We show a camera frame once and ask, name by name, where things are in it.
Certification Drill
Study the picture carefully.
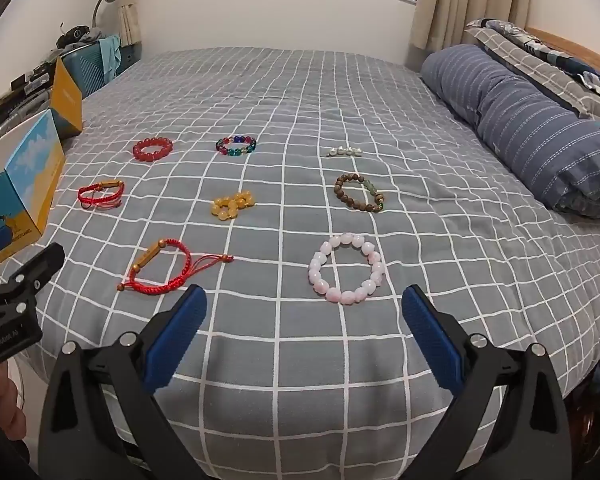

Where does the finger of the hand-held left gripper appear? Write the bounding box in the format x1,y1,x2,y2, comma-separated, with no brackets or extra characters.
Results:
5,242,66,306

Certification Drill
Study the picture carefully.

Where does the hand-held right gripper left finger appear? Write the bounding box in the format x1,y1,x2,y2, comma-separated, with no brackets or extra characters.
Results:
36,284,208,480

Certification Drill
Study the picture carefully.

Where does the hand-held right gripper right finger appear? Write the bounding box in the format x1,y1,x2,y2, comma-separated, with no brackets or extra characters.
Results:
401,284,573,480

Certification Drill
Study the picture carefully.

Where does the red cord bracelet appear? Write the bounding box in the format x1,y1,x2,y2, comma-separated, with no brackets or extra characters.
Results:
117,239,235,296
77,180,126,210

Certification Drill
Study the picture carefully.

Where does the blue and yellow cardboard box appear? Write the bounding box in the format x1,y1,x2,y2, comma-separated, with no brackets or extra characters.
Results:
0,55,84,277

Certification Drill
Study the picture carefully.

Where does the pink bead bracelet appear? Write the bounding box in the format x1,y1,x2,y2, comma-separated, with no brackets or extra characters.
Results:
308,233,386,305

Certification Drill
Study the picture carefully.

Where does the yellow bead bracelet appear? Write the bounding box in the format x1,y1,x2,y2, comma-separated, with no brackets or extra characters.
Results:
210,192,256,220

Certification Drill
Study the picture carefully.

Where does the red bead bracelet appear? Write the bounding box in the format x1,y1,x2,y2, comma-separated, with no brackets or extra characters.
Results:
132,136,174,163

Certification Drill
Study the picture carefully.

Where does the brown wooden bead bracelet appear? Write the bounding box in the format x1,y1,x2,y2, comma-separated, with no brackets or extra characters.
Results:
333,172,386,214

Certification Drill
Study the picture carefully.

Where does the person's left hand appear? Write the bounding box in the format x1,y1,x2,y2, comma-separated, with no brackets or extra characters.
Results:
0,362,31,442

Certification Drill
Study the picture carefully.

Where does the grey suitcase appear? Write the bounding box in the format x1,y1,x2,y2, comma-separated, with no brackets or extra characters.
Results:
0,82,56,137

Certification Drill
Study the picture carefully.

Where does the blue suitcase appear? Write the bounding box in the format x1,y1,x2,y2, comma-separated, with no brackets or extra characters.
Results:
61,35,122,99

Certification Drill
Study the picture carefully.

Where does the light blue cloth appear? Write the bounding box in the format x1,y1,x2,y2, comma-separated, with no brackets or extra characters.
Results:
99,36,123,80

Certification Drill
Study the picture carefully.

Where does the pile of dark clutter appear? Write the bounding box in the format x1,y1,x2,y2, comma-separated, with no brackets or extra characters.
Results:
0,22,103,111

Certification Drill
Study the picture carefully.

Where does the blue striped rolled quilt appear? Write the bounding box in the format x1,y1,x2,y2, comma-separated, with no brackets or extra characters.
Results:
420,44,600,219

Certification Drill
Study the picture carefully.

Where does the narrow beige curtain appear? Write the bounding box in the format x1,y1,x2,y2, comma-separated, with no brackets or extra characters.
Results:
118,2,144,47

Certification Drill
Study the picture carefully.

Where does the grey checked bed sheet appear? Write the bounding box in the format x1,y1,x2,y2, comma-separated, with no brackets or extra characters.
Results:
0,47,600,480

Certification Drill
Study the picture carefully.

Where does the grey checked pillow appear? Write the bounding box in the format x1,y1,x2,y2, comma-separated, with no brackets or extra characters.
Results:
462,18,600,128

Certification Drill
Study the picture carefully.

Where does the wooden headboard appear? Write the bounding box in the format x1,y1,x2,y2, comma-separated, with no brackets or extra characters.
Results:
525,26,600,92

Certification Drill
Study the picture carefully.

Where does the multicolour glass bead bracelet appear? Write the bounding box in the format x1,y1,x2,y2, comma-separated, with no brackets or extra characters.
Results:
215,135,258,158

